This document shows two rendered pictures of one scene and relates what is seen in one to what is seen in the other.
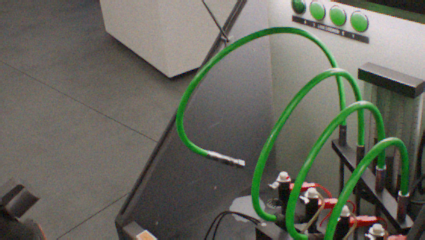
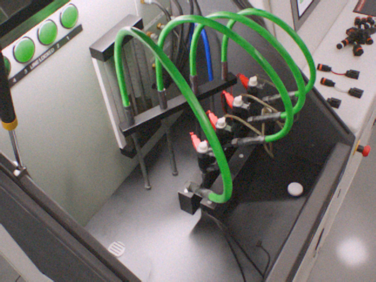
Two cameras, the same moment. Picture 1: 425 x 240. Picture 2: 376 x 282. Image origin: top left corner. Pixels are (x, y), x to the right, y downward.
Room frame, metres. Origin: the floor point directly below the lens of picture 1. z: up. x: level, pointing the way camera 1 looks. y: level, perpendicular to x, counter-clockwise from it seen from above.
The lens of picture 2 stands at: (1.11, 0.41, 1.80)
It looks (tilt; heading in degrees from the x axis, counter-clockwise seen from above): 48 degrees down; 254
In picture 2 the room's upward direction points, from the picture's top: 7 degrees counter-clockwise
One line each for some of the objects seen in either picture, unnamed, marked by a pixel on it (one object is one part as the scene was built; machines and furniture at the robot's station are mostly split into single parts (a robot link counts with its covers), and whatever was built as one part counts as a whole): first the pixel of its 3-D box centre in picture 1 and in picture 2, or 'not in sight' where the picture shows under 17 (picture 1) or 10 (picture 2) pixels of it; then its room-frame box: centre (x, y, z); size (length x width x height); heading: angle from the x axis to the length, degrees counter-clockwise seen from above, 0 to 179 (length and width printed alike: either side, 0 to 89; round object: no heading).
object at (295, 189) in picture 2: not in sight; (295, 189); (0.66, -0.12, 0.84); 0.04 x 0.04 x 0.01
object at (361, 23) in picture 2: not in sight; (362, 32); (0.23, -0.46, 1.01); 0.23 x 0.11 x 0.06; 36
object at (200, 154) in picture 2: (281, 217); (209, 178); (0.91, -0.14, 1.01); 0.05 x 0.03 x 0.21; 126
